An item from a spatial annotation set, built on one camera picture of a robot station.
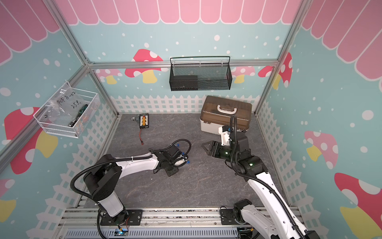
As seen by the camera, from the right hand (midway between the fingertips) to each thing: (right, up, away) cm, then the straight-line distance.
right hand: (206, 145), depth 70 cm
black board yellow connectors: (-45, +14, +43) cm, 64 cm away
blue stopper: (-12, -5, +8) cm, 15 cm away
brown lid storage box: (+9, +18, +22) cm, 30 cm away
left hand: (-19, -17, +20) cm, 33 cm away
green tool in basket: (-64, +10, 0) cm, 65 cm away
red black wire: (-42, -2, +33) cm, 54 cm away
